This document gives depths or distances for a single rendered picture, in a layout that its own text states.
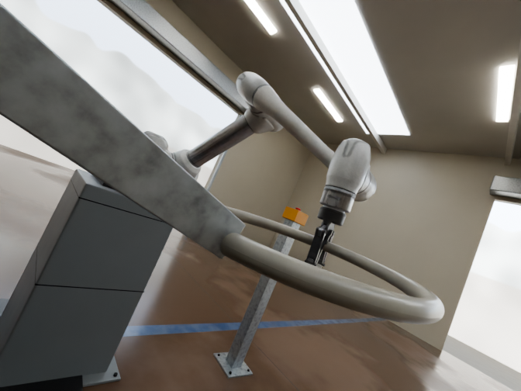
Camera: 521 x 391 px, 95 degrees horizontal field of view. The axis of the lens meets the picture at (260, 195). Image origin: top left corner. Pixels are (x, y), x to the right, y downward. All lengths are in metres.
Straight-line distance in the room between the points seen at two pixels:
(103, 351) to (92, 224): 0.60
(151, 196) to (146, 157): 0.03
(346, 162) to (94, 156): 0.59
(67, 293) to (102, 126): 1.07
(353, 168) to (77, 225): 0.99
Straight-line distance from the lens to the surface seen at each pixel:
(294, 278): 0.26
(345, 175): 0.69
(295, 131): 0.89
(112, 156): 0.22
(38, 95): 0.21
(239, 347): 1.78
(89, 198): 1.11
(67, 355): 1.41
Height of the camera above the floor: 0.94
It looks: 5 degrees up
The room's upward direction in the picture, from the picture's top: 24 degrees clockwise
